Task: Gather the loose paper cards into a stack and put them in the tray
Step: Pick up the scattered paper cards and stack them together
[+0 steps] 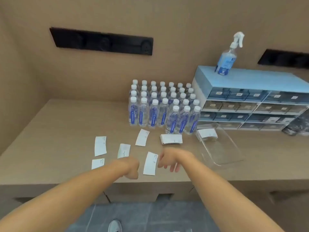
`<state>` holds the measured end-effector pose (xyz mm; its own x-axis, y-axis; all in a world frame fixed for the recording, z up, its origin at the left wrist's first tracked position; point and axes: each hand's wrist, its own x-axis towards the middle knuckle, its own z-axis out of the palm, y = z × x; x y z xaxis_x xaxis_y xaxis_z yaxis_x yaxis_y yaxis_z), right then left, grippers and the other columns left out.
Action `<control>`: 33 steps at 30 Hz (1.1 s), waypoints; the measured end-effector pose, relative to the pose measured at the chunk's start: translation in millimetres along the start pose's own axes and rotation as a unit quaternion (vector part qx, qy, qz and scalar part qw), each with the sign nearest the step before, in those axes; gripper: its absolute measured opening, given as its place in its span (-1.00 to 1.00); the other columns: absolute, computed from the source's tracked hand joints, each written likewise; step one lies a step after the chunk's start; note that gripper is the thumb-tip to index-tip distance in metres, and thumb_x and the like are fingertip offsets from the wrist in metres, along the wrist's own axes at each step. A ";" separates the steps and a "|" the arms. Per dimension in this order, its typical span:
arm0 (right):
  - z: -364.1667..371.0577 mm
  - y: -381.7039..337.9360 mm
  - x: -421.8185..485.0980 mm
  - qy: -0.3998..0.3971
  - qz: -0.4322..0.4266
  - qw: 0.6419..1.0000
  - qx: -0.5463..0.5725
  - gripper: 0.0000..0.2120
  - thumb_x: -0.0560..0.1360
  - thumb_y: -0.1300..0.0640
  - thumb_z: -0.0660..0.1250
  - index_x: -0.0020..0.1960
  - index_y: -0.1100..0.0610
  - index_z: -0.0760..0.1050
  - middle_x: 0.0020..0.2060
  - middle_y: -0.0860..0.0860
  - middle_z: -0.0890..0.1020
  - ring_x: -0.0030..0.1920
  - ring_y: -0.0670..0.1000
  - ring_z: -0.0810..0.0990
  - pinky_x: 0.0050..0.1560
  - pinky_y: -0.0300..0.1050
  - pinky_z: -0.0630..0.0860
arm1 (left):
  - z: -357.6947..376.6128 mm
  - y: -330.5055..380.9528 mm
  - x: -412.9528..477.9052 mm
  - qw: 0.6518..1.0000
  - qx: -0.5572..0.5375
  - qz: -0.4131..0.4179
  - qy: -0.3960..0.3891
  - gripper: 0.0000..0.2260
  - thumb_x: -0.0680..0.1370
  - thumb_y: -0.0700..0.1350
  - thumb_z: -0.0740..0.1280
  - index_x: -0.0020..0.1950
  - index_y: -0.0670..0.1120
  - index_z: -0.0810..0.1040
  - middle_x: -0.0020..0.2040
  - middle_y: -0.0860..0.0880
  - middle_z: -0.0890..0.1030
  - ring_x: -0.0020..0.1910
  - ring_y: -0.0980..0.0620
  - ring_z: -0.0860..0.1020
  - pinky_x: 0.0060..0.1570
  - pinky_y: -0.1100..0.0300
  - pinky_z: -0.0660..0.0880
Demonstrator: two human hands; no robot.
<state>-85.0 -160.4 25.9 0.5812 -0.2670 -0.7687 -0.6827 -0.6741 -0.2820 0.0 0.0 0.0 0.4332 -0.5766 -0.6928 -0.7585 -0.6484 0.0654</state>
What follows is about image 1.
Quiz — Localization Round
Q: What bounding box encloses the person's left hand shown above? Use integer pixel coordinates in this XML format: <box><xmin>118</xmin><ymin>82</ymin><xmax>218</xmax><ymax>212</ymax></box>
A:
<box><xmin>117</xmin><ymin>156</ymin><xmax>140</xmax><ymax>180</ymax></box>

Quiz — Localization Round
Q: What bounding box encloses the person's right hand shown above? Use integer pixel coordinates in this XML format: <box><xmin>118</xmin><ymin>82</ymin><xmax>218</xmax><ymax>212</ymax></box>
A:
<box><xmin>157</xmin><ymin>149</ymin><xmax>194</xmax><ymax>173</ymax></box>

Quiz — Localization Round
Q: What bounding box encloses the white label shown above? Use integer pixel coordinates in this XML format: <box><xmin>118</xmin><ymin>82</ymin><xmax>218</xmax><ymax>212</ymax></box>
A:
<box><xmin>94</xmin><ymin>136</ymin><xmax>108</xmax><ymax>157</ymax></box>
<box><xmin>143</xmin><ymin>151</ymin><xmax>159</xmax><ymax>176</ymax></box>
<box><xmin>91</xmin><ymin>158</ymin><xmax>105</xmax><ymax>170</ymax></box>
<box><xmin>135</xmin><ymin>129</ymin><xmax>150</xmax><ymax>147</ymax></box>
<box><xmin>117</xmin><ymin>143</ymin><xmax>131</xmax><ymax>159</ymax></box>

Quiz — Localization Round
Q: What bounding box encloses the label stack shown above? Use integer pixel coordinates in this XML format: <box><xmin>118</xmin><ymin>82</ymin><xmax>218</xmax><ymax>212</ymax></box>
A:
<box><xmin>196</xmin><ymin>129</ymin><xmax>219</xmax><ymax>141</ymax></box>
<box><xmin>160</xmin><ymin>134</ymin><xmax>183</xmax><ymax>145</ymax></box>

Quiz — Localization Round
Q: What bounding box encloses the clear plastic tray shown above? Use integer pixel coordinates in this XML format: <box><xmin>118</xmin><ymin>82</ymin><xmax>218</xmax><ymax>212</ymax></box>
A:
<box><xmin>197</xmin><ymin>123</ymin><xmax>245</xmax><ymax>167</ymax></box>

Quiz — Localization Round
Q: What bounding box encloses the person's left forearm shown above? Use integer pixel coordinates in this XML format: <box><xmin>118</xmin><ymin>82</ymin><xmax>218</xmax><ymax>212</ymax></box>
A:
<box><xmin>0</xmin><ymin>159</ymin><xmax>124</xmax><ymax>232</ymax></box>

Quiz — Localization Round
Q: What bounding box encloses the person's right forearm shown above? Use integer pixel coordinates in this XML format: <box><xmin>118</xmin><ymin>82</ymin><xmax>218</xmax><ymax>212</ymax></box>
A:
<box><xmin>180</xmin><ymin>154</ymin><xmax>286</xmax><ymax>232</ymax></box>

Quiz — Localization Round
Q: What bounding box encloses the person's left shoe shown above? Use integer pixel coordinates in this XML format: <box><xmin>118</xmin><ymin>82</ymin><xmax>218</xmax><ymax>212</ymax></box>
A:
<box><xmin>108</xmin><ymin>219</ymin><xmax>122</xmax><ymax>232</ymax></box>

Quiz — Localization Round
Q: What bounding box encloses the group of clear water bottles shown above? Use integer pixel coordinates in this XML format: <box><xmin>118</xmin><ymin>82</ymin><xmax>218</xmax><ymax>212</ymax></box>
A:
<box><xmin>128</xmin><ymin>79</ymin><xmax>201</xmax><ymax>135</ymax></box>

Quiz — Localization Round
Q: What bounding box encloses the blue label spray bottle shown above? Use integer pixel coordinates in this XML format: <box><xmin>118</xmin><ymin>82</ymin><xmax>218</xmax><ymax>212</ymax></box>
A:
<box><xmin>215</xmin><ymin>32</ymin><xmax>246</xmax><ymax>76</ymax></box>

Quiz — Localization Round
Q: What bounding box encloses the black plastic bag bundle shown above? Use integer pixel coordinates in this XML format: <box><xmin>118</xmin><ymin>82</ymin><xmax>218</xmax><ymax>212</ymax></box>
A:
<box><xmin>281</xmin><ymin>116</ymin><xmax>309</xmax><ymax>136</ymax></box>

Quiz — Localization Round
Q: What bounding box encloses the black wall socket strip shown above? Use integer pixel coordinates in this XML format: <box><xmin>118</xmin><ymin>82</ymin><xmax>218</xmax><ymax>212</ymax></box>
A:
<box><xmin>49</xmin><ymin>27</ymin><xmax>154</xmax><ymax>56</ymax></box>
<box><xmin>257</xmin><ymin>49</ymin><xmax>309</xmax><ymax>69</ymax></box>

